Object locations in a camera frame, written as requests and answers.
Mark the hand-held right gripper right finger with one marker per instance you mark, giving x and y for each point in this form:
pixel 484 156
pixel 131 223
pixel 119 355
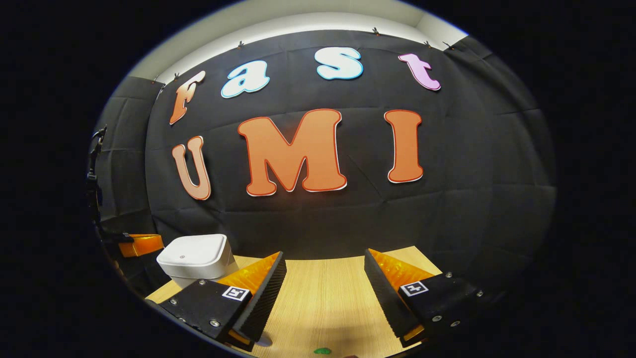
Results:
pixel 385 293

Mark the wooden desktop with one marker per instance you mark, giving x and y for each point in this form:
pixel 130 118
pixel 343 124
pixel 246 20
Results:
pixel 323 293

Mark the black backdrop cloth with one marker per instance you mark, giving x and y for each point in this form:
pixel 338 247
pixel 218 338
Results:
pixel 348 219

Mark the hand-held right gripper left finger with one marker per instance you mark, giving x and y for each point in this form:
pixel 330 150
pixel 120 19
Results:
pixel 263 298

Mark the white desktop garbage bin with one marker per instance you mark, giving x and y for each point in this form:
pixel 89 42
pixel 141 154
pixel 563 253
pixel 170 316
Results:
pixel 196 253

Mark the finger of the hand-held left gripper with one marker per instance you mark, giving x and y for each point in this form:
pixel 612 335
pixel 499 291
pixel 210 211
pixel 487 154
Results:
pixel 146 244

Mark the green paper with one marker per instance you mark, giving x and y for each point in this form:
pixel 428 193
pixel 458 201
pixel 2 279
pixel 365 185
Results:
pixel 322 351

